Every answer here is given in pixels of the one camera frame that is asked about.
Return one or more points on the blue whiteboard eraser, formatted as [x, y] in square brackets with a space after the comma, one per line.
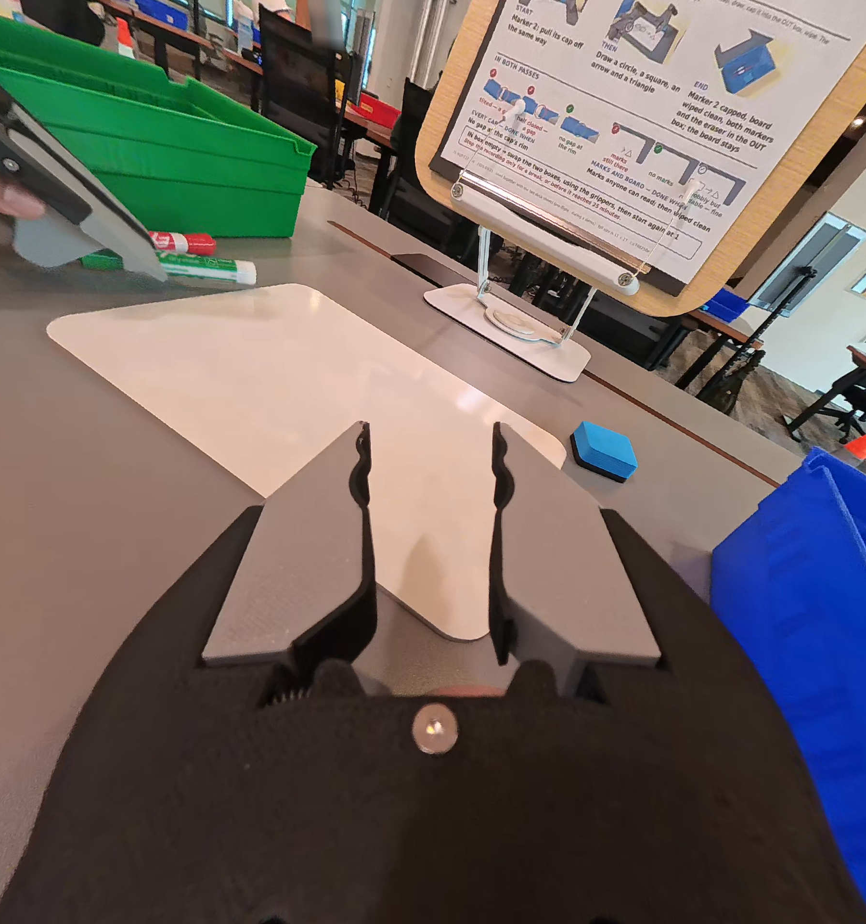
[604, 440]

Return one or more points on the red whiteboard marker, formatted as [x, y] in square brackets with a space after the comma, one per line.
[187, 243]

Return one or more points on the red storage bin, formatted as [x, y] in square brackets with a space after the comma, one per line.
[381, 112]

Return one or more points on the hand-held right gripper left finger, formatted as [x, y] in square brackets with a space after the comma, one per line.
[288, 570]

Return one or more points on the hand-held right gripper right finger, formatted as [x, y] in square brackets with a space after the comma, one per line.
[570, 570]

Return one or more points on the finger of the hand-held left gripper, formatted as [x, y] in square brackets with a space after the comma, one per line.
[115, 224]
[46, 245]

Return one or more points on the blue plastic bin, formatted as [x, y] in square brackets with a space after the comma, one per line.
[801, 650]

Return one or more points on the small blue storage bin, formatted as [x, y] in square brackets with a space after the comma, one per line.
[725, 303]

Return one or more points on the instruction sheet on stand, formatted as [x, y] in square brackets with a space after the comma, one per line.
[461, 307]

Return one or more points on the printed instruction sheet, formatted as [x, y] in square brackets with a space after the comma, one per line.
[620, 108]

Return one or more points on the green plastic bin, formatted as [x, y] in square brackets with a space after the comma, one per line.
[187, 159]

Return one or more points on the white whiteboard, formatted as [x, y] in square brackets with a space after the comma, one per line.
[259, 361]

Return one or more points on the black office chair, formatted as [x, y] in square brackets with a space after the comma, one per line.
[295, 86]

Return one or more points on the green whiteboard marker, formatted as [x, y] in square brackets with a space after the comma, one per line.
[209, 272]

